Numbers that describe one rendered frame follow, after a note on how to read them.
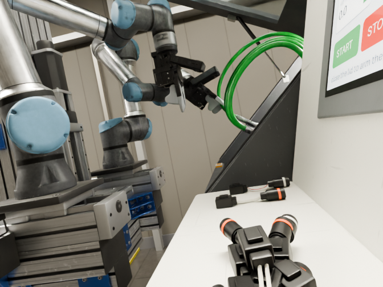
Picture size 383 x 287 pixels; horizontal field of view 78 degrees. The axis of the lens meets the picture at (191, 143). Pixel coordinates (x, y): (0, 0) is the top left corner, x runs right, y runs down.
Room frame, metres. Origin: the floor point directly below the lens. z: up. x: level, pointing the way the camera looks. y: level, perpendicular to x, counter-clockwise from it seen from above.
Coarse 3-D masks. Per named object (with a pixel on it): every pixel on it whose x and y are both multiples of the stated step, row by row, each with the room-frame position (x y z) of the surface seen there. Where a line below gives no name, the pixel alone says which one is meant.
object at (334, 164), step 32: (320, 0) 0.42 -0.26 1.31; (320, 32) 0.40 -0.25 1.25; (320, 64) 0.39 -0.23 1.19; (320, 128) 0.37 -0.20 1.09; (352, 128) 0.27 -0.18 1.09; (320, 160) 0.36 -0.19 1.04; (352, 160) 0.27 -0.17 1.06; (320, 192) 0.35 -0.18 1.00; (352, 192) 0.26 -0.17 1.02; (352, 224) 0.25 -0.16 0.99
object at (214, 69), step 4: (212, 68) 0.90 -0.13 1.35; (216, 68) 0.90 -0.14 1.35; (204, 72) 0.91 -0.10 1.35; (208, 72) 0.91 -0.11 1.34; (212, 72) 0.90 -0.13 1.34; (216, 72) 0.90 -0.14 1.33; (200, 76) 0.92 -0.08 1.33; (204, 76) 0.91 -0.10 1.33; (208, 76) 0.91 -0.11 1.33; (212, 76) 0.91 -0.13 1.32; (216, 76) 0.93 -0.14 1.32; (192, 80) 0.93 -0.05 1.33; (196, 80) 0.92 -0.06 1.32; (200, 80) 0.92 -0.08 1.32; (204, 80) 0.92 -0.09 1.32; (208, 80) 0.94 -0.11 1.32; (192, 84) 0.93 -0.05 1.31; (196, 84) 0.93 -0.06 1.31
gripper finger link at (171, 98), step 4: (172, 88) 0.77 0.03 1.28; (180, 88) 0.76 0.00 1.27; (172, 92) 0.78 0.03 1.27; (168, 96) 0.78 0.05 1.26; (172, 96) 0.78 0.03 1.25; (176, 96) 0.77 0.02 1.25; (180, 96) 0.76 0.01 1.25; (168, 100) 0.78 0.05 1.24; (172, 100) 0.78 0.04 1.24; (176, 100) 0.78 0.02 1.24; (180, 100) 0.77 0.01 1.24; (180, 104) 0.77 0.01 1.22; (184, 104) 0.78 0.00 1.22; (180, 108) 0.78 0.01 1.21; (184, 108) 0.79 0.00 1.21
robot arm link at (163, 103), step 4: (152, 84) 0.99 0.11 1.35; (156, 88) 0.99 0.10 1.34; (160, 88) 1.00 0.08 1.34; (164, 88) 1.01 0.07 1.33; (168, 88) 1.01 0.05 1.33; (156, 92) 0.98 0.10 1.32; (160, 92) 1.00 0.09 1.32; (164, 92) 1.01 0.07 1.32; (168, 92) 1.02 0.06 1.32; (156, 96) 0.99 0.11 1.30; (160, 96) 1.01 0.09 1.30; (164, 96) 1.02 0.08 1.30; (152, 100) 1.00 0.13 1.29; (156, 100) 1.02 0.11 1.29; (160, 100) 1.03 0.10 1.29; (164, 100) 1.04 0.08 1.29; (156, 104) 1.05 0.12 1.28; (160, 104) 1.05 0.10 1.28; (164, 104) 1.06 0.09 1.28
